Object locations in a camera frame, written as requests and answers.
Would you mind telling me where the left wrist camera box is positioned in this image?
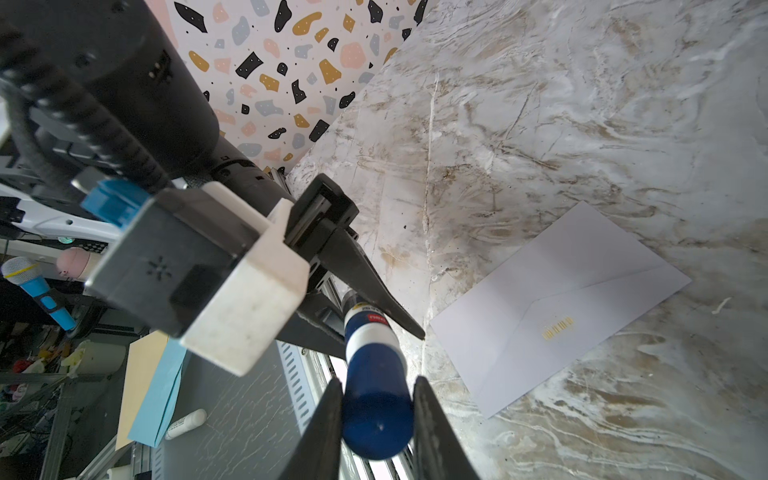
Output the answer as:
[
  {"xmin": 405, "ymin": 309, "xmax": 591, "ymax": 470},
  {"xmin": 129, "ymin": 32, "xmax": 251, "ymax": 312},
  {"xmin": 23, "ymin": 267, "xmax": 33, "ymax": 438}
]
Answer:
[{"xmin": 81, "ymin": 179, "xmax": 310, "ymax": 376}]

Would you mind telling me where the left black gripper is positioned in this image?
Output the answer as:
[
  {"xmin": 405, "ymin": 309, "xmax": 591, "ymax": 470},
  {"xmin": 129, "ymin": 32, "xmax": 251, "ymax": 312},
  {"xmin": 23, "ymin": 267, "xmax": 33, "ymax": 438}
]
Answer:
[{"xmin": 276, "ymin": 174, "xmax": 425, "ymax": 359}]

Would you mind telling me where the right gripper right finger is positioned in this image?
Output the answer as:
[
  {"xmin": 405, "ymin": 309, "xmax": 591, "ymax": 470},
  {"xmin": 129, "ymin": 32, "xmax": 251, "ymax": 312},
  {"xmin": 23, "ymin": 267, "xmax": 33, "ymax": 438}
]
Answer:
[{"xmin": 413, "ymin": 376, "xmax": 480, "ymax": 480}]

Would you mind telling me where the blue white glue stick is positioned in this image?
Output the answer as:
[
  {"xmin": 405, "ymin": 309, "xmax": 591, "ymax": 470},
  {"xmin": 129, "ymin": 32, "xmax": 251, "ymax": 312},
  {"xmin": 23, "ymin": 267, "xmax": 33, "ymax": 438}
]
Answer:
[{"xmin": 342, "ymin": 291, "xmax": 414, "ymax": 461}]

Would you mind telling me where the white spare glue stick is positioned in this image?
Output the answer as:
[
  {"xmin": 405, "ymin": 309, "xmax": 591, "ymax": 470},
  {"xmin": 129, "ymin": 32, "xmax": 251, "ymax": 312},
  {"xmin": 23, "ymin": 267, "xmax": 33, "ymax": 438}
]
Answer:
[{"xmin": 164, "ymin": 409, "xmax": 207, "ymax": 441}]

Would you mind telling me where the blue toy microphone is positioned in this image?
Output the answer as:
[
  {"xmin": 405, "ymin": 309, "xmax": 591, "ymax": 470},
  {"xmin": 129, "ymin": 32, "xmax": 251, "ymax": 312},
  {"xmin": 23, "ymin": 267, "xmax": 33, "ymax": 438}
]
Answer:
[{"xmin": 1, "ymin": 257, "xmax": 77, "ymax": 332}]

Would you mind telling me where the beige blue paper stack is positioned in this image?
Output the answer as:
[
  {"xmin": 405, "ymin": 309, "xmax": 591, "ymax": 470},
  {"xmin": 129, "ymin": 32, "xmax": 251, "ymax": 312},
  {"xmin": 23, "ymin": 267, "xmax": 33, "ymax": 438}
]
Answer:
[{"xmin": 115, "ymin": 331, "xmax": 187, "ymax": 449}]

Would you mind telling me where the black corrugated cable conduit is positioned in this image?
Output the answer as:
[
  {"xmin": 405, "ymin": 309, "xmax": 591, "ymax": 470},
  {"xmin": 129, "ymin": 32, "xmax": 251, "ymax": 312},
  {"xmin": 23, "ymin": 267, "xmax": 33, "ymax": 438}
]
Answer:
[{"xmin": 0, "ymin": 17, "xmax": 172, "ymax": 193}]

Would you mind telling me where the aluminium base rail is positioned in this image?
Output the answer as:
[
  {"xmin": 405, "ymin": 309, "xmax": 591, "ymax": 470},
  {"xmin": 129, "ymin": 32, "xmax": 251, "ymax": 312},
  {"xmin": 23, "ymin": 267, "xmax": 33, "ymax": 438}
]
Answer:
[{"xmin": 277, "ymin": 342, "xmax": 414, "ymax": 479}]

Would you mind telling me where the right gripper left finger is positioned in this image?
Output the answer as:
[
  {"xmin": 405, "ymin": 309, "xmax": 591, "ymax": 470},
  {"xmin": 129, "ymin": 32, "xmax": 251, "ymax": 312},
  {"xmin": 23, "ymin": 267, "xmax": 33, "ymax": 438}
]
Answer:
[{"xmin": 278, "ymin": 377, "xmax": 343, "ymax": 480}]

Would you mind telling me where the pale lilac envelope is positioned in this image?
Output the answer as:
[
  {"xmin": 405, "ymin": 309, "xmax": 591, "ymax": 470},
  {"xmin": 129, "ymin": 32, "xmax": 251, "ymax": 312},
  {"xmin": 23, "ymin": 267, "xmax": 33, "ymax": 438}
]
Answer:
[{"xmin": 431, "ymin": 202, "xmax": 691, "ymax": 418}]

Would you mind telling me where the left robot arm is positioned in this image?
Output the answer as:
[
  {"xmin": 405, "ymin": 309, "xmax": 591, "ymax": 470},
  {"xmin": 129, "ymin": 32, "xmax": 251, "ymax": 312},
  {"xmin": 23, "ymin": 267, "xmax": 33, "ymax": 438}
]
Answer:
[{"xmin": 1, "ymin": 1, "xmax": 425, "ymax": 362}]

